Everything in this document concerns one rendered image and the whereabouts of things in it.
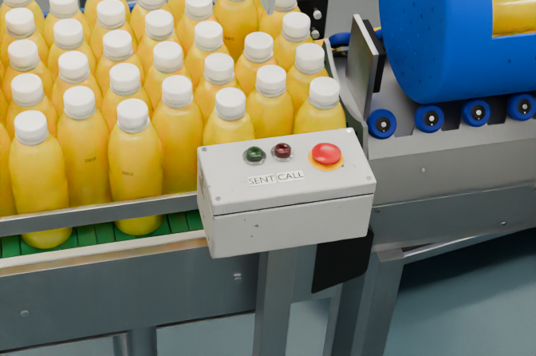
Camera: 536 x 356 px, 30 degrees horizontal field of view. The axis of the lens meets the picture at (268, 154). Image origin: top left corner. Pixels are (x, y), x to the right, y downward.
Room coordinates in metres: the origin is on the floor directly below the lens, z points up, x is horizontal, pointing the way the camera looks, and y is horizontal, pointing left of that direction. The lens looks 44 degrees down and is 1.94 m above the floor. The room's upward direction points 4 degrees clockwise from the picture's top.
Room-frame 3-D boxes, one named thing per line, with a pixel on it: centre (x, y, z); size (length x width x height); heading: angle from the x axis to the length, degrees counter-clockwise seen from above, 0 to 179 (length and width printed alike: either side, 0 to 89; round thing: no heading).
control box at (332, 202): (0.86, -0.02, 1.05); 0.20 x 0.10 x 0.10; 106
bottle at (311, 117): (1.01, -0.07, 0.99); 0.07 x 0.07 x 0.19
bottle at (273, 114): (1.02, 0.00, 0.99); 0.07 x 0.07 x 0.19
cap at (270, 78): (1.02, 0.00, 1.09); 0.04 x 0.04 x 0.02
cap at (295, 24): (1.15, -0.03, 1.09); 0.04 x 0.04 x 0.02
